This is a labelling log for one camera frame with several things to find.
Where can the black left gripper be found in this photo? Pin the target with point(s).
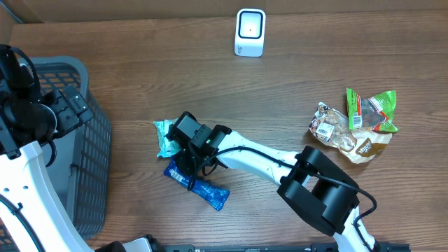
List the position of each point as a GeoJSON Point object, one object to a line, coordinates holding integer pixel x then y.
{"type": "Point", "coordinates": [71, 117]}

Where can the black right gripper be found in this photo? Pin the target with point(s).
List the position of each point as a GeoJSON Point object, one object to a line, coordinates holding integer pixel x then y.
{"type": "Point", "coordinates": [185, 169]}

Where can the light teal snack packet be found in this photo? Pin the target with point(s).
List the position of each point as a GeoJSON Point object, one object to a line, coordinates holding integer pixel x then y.
{"type": "Point", "coordinates": [167, 148]}

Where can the blue snack packet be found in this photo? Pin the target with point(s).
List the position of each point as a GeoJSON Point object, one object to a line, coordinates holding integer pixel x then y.
{"type": "Point", "coordinates": [215, 196]}

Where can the beige brown nut snack bag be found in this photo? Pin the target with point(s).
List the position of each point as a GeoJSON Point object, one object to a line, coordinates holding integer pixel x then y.
{"type": "Point", "coordinates": [331, 128]}

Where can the green snack bag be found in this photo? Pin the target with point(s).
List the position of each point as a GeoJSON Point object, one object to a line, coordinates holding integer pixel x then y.
{"type": "Point", "coordinates": [374, 113]}

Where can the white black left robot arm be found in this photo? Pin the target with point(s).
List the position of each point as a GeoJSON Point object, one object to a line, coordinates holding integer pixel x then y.
{"type": "Point", "coordinates": [55, 152]}

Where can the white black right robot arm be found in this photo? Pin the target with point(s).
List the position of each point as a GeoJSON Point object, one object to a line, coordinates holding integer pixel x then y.
{"type": "Point", "coordinates": [311, 184]}

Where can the white barcode scanner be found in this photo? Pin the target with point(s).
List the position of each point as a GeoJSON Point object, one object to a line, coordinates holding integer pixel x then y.
{"type": "Point", "coordinates": [249, 32]}

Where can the grey plastic mesh basket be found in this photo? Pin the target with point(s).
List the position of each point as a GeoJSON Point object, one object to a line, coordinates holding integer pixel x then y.
{"type": "Point", "coordinates": [80, 171]}

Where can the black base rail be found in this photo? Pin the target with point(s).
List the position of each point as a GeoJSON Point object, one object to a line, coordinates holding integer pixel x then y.
{"type": "Point", "coordinates": [315, 247]}

